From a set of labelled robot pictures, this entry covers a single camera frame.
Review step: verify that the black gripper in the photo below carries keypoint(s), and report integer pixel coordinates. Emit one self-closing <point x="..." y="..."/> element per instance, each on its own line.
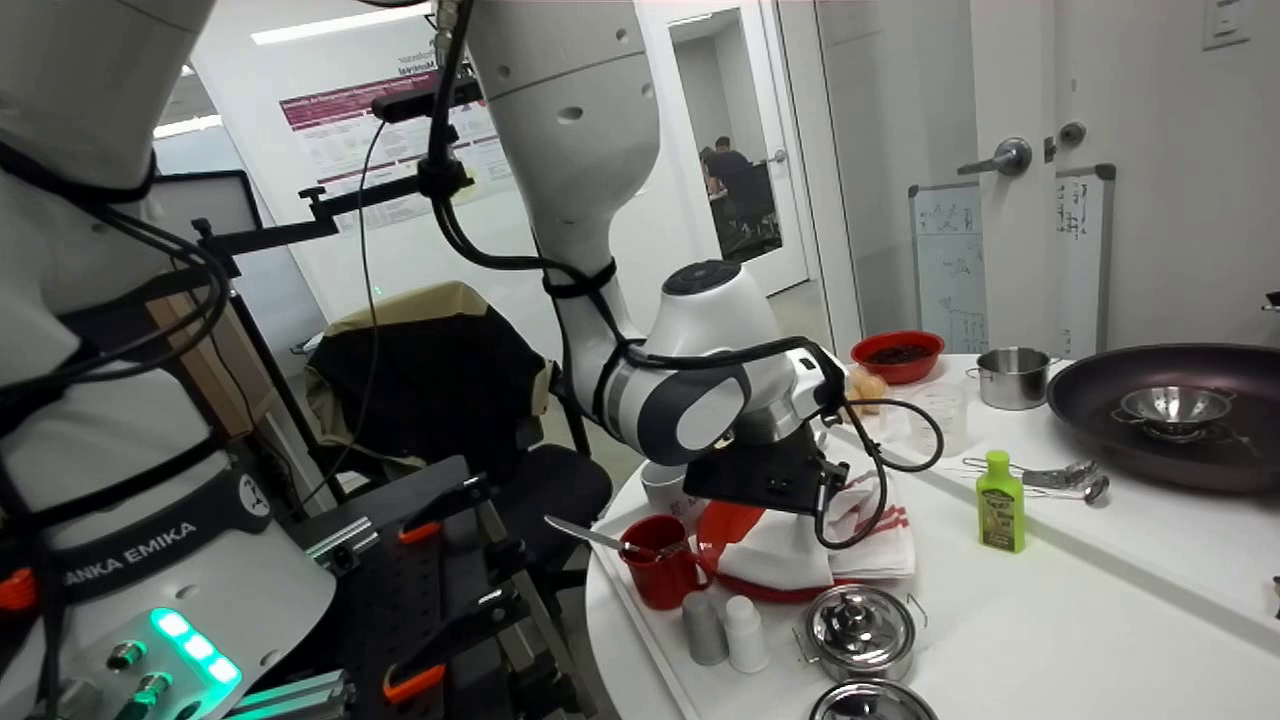
<point x="787" y="475"/>

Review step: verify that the white cloth with red stripes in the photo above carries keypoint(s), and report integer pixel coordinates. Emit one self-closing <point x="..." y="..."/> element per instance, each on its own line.
<point x="868" y="537"/>

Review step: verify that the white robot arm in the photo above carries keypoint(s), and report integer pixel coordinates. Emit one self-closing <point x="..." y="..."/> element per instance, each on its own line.
<point x="82" y="91"/>

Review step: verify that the robot base with green lights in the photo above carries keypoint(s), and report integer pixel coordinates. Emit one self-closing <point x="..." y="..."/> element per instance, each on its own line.
<point x="175" y="617"/>

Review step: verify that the red plate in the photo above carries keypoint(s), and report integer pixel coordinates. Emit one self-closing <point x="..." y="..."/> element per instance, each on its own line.
<point x="761" y="553"/>

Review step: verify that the bread rolls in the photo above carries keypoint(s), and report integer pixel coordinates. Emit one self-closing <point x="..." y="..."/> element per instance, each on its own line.
<point x="864" y="387"/>

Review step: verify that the white mug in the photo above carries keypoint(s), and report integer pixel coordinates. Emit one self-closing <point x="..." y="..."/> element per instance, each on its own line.
<point x="664" y="490"/>

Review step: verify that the red mug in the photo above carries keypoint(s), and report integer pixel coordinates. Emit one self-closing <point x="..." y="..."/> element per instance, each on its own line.
<point x="663" y="563"/>

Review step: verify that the red bowl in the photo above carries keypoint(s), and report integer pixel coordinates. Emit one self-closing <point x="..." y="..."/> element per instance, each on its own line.
<point x="897" y="358"/>

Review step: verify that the white pepper shaker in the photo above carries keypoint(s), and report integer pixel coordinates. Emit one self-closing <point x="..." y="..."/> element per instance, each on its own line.
<point x="744" y="635"/>

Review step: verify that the steel lidded pot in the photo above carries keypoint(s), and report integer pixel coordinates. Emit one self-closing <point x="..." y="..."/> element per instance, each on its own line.
<point x="860" y="635"/>

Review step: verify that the grey salt shaker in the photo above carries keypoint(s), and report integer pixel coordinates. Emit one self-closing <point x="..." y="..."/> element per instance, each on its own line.
<point x="702" y="624"/>

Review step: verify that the metal spoon in mug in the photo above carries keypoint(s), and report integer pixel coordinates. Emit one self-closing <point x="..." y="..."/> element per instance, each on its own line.
<point x="597" y="537"/>

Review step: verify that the green plastic bottle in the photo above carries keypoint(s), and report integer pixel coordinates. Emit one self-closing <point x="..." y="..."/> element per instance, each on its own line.
<point x="1000" y="506"/>

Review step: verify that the small steel pot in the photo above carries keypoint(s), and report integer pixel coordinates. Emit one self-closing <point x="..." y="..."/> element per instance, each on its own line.
<point x="1015" y="378"/>

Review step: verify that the small leaning whiteboard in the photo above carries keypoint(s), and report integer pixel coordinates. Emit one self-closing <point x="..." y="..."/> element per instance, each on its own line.
<point x="950" y="262"/>

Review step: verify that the white serving tray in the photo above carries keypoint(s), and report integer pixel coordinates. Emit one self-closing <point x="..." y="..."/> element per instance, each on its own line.
<point x="1154" y="606"/>

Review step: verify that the metal whisk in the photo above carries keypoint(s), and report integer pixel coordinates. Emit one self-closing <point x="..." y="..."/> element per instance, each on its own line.
<point x="1069" y="482"/>

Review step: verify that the black office chair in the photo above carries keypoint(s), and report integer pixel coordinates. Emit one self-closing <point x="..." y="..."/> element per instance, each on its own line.
<point x="443" y="372"/>

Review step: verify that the small steel bowl in pan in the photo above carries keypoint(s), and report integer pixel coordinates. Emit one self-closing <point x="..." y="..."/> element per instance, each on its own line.
<point x="1177" y="414"/>

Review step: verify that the large dark frying pan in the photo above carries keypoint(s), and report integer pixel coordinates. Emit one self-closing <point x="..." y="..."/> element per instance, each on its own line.
<point x="1239" y="456"/>

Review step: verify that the door lever handle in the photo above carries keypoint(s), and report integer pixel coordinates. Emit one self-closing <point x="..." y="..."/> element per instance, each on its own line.
<point x="1004" y="160"/>

